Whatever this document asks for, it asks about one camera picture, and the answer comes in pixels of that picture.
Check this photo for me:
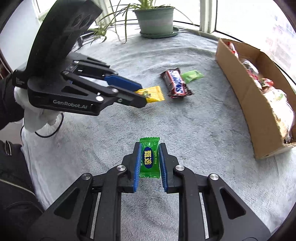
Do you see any brown cardboard box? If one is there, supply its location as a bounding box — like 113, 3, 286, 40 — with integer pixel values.
216, 38, 295, 159

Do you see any large spider plant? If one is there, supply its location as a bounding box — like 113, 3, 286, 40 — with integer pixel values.
96, 1, 189, 43

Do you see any black cable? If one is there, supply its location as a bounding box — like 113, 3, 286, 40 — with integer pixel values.
20, 112, 65, 139

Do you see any small spider plant offshoot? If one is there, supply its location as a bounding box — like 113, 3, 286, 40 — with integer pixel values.
77, 26, 107, 48

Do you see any wrapped yellow bread loaf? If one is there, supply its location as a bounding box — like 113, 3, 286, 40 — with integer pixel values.
264, 87, 295, 140

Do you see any green pot saucer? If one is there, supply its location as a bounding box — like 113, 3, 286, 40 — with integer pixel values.
140, 27, 179, 39

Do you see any dark patterned chocolate packet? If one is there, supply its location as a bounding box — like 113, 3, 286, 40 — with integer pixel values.
284, 131, 293, 144

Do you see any red snack bag in box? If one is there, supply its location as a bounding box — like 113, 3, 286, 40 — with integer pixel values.
226, 42, 239, 58

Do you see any white window frame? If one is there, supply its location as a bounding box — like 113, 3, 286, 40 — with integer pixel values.
30, 0, 296, 77

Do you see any yellow candy packet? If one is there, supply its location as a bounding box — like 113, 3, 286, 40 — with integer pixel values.
135, 86, 165, 103

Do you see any grey fleece blanket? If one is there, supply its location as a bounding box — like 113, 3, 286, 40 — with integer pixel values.
22, 30, 295, 232

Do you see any light green wafer packet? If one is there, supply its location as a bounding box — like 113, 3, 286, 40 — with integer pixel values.
181, 70, 204, 84

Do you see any red green jelly cup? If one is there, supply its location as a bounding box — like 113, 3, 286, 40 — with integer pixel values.
259, 78, 273, 91

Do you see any English label Snickers bar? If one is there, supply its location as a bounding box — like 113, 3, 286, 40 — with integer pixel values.
160, 68, 193, 98

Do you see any green plastic plant pot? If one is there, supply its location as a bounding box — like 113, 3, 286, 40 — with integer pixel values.
133, 6, 174, 34

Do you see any dark green candy packet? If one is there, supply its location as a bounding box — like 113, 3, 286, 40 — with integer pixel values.
139, 137, 161, 178

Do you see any white gloved left hand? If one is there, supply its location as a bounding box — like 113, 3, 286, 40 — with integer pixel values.
14, 87, 61, 133

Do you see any clear red dried fruit bag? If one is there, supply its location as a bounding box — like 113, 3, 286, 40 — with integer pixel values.
240, 59, 262, 89

